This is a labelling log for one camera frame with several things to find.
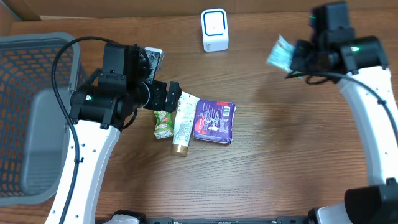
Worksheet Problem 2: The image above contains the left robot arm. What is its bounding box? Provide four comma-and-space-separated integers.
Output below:
46, 42, 181, 223

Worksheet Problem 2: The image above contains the purple snack package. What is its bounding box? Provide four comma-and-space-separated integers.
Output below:
193, 100, 236, 144

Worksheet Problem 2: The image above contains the white barcode scanner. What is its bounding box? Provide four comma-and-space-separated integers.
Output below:
201, 8, 229, 52

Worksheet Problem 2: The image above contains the grey plastic shopping basket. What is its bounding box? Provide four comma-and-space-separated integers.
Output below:
1, 32, 74, 206

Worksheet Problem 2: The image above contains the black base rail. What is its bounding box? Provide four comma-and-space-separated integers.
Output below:
96, 210, 312, 224

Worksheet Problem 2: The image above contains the green yellow juice carton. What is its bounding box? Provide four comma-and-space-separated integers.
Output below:
154, 111, 174, 139

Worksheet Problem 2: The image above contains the white Pantene tube gold cap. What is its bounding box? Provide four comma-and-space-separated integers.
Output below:
172, 92, 200, 157

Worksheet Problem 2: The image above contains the mint green wipes pack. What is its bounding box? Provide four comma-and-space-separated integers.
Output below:
266, 35, 296, 73

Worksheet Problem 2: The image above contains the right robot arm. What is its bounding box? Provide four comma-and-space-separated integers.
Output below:
289, 2, 397, 224

